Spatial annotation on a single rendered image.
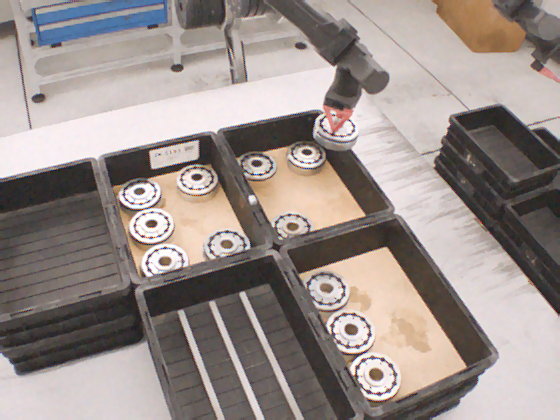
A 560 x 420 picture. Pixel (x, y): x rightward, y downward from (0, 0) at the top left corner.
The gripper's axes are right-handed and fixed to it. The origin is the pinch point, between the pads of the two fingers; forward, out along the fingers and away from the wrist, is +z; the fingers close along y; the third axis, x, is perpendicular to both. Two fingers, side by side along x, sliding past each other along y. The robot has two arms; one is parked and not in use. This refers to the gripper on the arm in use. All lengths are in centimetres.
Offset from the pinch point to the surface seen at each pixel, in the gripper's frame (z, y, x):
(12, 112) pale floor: 109, 70, 187
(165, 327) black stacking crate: 24, -51, 17
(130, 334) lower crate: 33, -51, 26
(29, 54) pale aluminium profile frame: 79, 85, 180
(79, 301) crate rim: 14, -58, 31
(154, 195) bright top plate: 20.5, -21.9, 35.5
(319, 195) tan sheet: 22.0, -1.9, 0.0
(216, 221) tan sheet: 22.9, -20.6, 19.5
